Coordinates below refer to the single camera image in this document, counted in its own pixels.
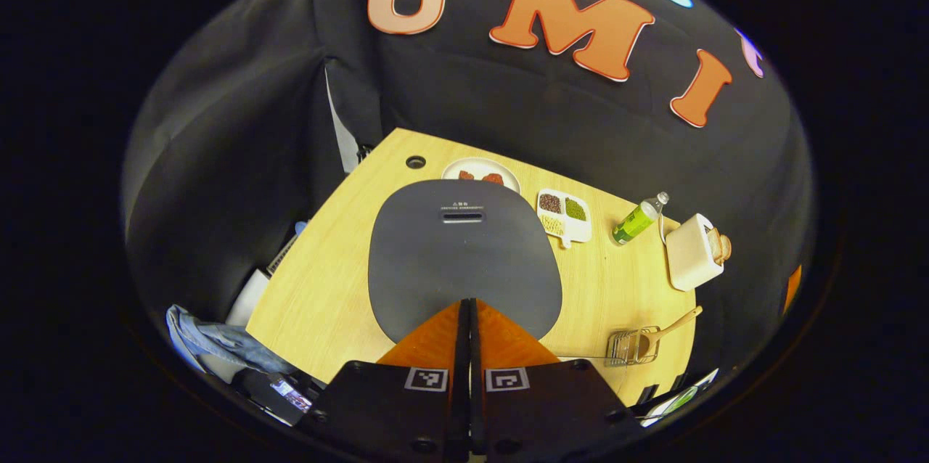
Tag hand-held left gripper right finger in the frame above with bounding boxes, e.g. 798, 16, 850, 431
470, 298, 647, 463

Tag person's blue jeans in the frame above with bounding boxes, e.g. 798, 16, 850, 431
165, 303, 298, 384

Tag white toaster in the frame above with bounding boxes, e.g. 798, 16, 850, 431
665, 213, 727, 292

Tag smartphone with lit screen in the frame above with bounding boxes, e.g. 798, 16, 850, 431
269, 376, 313, 409

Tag white divided dish with beans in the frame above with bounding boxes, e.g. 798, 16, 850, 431
536, 189, 593, 250

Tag dark grey rice cooker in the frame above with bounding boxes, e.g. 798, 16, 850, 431
368, 179, 563, 344

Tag round plate with red meat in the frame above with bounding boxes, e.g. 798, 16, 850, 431
441, 157, 522, 195

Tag metal wire chopstick holder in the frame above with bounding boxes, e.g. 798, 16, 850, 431
605, 327, 661, 367

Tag wooden spoon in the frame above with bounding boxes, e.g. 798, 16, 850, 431
639, 306, 703, 355

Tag green drink bottle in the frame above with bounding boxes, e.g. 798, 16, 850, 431
611, 192, 670, 246

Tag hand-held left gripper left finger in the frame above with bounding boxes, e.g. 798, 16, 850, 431
301, 298, 471, 463

